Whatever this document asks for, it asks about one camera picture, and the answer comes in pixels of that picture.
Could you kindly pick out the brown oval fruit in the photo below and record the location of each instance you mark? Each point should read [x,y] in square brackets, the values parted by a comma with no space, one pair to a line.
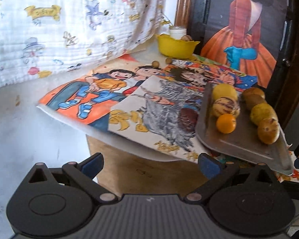
[253,91]

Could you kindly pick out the winnie pooh poster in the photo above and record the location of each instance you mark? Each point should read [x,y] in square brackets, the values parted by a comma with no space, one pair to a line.
[213,65]

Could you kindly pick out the yellow plastic bowl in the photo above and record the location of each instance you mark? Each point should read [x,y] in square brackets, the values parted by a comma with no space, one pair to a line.
[175,48]

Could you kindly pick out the white glass jar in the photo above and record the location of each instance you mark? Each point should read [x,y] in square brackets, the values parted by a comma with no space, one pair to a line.
[177,32]

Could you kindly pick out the white cartoon print cloth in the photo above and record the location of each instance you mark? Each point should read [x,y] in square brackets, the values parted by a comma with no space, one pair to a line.
[39,38]

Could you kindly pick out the brown-green fruit on tray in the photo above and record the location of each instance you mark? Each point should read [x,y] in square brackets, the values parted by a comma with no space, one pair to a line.
[268,131]

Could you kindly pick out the anime fighters poster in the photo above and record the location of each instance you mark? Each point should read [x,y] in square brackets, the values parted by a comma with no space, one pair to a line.
[185,76]

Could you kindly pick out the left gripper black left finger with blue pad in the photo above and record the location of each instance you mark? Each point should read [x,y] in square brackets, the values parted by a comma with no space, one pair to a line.
[82,176]

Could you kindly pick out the metal baking tray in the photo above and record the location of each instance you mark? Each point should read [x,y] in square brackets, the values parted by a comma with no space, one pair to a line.
[243,143]

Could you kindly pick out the striped brown fruit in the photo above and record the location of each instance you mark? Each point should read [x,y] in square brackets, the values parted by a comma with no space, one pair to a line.
[225,105]

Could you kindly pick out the small orange fruit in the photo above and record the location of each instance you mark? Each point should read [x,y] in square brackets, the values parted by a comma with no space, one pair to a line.
[226,123]

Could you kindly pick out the small brown round fruit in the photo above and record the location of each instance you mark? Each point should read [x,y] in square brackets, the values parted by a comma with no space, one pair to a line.
[155,64]
[168,61]

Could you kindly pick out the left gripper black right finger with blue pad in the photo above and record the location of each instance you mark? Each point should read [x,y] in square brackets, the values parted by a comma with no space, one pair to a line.
[218,175]

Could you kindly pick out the yellow lemon fruit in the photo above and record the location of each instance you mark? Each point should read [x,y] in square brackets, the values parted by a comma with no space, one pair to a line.
[224,90]

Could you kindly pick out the green-brown fruit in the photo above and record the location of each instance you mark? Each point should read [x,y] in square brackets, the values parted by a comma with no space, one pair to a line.
[262,111]

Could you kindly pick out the grey haired character poster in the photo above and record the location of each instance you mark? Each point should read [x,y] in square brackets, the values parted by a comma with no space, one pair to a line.
[160,115]

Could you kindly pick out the girl bubblegum poster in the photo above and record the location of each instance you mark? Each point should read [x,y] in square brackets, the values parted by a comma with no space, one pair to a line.
[245,35]

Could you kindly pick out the two boys cartoon poster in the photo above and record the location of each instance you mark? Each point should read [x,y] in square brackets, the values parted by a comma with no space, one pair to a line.
[88,99]

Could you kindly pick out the striped fruit in bowl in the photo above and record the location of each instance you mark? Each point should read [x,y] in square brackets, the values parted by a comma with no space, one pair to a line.
[186,38]

